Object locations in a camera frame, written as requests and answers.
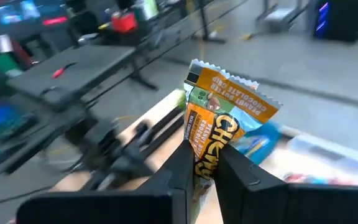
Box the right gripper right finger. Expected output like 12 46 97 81
214 144 358 224

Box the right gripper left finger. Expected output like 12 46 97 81
16 139 195 224

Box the orange peanut butter granola bar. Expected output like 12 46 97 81
183 58 284 203

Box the clear plastic bin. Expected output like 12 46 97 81
275 133 358 187

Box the grey background desk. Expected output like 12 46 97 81
6 45 160 105

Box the red container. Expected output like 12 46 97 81
110 11 140 34

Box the black computer tower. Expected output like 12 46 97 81
311 0 358 44

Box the black stand pole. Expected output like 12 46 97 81
193 0 228 45

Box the background computer monitor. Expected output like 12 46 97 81
0 0 71 28

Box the black aluminium rig frame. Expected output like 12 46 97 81
82 105 188 191

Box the red handled tool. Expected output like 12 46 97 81
51 61 78 80

